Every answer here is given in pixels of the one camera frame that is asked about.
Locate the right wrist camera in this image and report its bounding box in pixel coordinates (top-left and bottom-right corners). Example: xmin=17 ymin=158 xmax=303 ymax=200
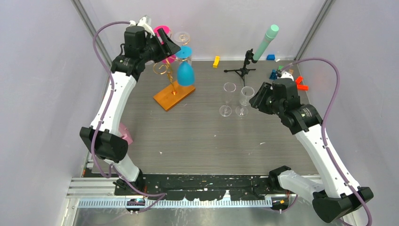
xmin=278 ymin=71 xmax=294 ymax=81

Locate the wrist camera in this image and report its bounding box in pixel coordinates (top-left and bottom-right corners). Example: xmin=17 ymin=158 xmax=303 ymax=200
xmin=129 ymin=15 xmax=156 ymax=37
xmin=278 ymin=71 xmax=294 ymax=81

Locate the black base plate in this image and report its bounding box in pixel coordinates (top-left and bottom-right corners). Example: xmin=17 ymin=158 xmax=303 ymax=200
xmin=113 ymin=174 xmax=300 ymax=202

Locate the mint green microphone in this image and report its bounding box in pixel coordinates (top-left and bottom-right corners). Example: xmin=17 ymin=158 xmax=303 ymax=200
xmin=253 ymin=24 xmax=279 ymax=61

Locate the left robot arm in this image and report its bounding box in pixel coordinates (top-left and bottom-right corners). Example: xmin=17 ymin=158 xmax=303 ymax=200
xmin=80 ymin=25 xmax=181 ymax=195

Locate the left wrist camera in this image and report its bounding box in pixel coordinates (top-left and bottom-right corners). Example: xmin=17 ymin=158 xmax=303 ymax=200
xmin=129 ymin=15 xmax=156 ymax=37

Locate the small blue block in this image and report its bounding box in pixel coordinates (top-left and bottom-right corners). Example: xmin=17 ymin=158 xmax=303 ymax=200
xmin=266 ymin=54 xmax=276 ymax=61

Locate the pink holder box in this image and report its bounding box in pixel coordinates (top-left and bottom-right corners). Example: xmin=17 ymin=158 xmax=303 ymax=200
xmin=119 ymin=122 xmax=133 ymax=145

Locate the yellow block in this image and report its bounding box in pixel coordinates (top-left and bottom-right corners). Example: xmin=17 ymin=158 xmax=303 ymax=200
xmin=212 ymin=56 xmax=220 ymax=68

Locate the blue wine glass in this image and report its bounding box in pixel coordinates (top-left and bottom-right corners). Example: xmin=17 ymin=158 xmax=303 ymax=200
xmin=175 ymin=46 xmax=195 ymax=87

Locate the clear round wine glass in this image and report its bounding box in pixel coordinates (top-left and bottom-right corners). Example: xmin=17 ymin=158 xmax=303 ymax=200
xmin=235 ymin=86 xmax=255 ymax=118

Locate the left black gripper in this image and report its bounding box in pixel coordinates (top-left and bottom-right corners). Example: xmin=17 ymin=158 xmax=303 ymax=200
xmin=140 ymin=28 xmax=180 ymax=63

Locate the clear wine glass back right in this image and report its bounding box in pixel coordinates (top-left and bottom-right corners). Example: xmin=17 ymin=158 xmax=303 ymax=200
xmin=173 ymin=31 xmax=192 ymax=67

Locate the red L-shaped block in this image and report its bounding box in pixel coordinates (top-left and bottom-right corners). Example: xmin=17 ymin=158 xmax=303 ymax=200
xmin=295 ymin=76 xmax=309 ymax=91

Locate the blue lego brick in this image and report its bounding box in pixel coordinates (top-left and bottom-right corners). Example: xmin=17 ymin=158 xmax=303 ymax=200
xmin=269 ymin=69 xmax=278 ymax=80

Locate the black tripod microphone stand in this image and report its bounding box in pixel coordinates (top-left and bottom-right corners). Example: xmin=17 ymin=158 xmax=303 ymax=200
xmin=223 ymin=49 xmax=257 ymax=87

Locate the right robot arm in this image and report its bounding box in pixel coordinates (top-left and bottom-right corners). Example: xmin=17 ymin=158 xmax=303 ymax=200
xmin=249 ymin=78 xmax=374 ymax=223

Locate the gold wire wine glass rack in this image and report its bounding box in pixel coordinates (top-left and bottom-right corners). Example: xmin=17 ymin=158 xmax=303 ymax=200
xmin=152 ymin=31 xmax=197 ymax=112

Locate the clear flute wine glass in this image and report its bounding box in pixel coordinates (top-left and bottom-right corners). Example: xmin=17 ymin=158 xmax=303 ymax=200
xmin=219 ymin=82 xmax=236 ymax=117

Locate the pink wine glass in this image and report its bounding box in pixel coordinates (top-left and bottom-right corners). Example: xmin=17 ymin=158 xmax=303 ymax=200
xmin=154 ymin=25 xmax=176 ymax=64

